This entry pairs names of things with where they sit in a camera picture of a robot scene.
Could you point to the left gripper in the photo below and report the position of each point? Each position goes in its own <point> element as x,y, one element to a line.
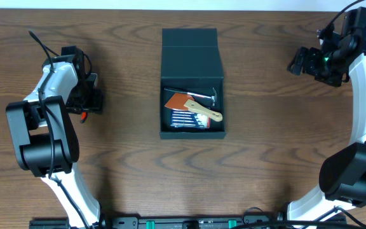
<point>91,99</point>

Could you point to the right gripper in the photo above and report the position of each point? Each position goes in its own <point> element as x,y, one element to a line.
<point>310,67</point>

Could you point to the red handled pliers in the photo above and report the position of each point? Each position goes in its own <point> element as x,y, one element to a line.
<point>84,116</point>

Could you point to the screwdriver set blister pack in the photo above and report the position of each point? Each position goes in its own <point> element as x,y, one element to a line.
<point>186,119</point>

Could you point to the orange scraper wooden handle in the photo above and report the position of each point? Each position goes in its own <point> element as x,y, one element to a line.
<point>184,102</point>

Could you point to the black gift box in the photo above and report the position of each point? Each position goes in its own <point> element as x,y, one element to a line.
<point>190,61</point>

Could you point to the black handled claw hammer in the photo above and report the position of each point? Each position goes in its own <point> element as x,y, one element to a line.
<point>213,98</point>

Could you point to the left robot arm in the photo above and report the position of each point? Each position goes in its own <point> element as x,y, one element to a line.
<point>44,138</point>

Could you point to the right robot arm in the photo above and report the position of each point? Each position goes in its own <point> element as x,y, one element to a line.
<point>341,58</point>

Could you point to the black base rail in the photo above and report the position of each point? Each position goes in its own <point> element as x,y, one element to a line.
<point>173,223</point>

